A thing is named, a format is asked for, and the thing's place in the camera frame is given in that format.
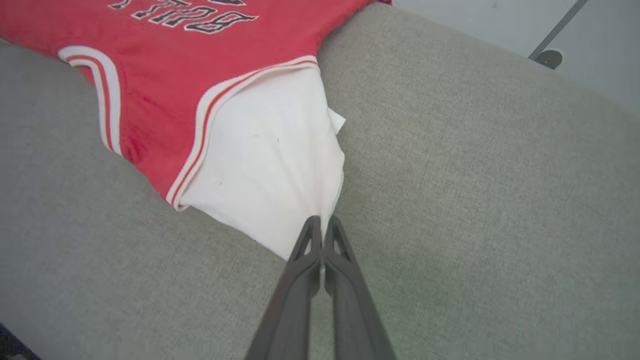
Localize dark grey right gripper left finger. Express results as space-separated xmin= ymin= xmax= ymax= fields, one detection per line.
xmin=244 ymin=215 xmax=324 ymax=360

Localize dark blue fabric item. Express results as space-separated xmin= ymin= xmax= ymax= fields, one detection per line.
xmin=0 ymin=322 xmax=42 ymax=360

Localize red basketball jersey white sleeves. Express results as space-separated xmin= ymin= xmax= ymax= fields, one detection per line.
xmin=0 ymin=0 xmax=393 ymax=262

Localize dark metal stand leg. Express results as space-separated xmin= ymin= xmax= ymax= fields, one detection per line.
xmin=528 ymin=0 xmax=589 ymax=71

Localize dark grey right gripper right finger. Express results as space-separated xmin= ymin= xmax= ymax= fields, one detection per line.
xmin=324 ymin=214 xmax=397 ymax=360

